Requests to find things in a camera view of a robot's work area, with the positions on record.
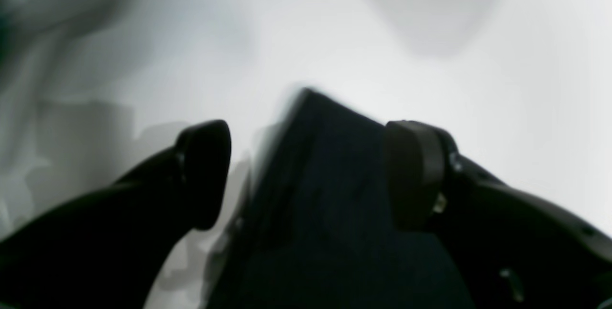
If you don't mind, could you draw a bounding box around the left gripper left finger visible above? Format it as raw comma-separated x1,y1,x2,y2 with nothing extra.
0,120,231,309

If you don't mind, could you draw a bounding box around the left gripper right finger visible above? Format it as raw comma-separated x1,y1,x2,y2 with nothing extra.
385,120,612,309

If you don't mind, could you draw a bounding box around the black T-shirt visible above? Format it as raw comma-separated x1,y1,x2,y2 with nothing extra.
206,89,475,309

